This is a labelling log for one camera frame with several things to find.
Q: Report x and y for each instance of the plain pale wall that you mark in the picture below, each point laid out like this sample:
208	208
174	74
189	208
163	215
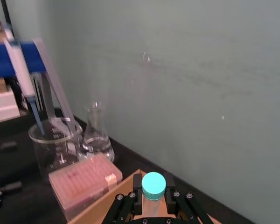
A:
177	81

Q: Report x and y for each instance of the blue and clear pipette stand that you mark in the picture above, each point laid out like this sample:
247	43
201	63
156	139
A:
4	58

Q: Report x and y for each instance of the black bar with silver ends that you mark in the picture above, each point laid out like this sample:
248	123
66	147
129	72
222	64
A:
7	145
11	186

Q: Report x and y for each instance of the clear glass conical flask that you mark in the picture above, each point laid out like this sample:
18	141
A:
98	144

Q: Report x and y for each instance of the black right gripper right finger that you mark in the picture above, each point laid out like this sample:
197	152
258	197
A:
171	203

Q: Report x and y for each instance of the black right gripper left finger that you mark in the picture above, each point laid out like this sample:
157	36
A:
137	203

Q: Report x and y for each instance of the pink pipette tip box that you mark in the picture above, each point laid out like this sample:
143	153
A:
84	179

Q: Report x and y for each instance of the white pipette with blue tip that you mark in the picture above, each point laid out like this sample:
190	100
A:
19	70

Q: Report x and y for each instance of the clear glass beaker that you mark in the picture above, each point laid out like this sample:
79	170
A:
58	154

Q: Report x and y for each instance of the clear tube with teal cap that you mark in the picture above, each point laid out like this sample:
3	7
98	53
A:
153	184

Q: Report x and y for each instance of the black table cloth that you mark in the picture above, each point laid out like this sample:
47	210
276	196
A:
16	168

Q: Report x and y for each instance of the white box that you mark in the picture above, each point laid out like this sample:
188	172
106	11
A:
3	105

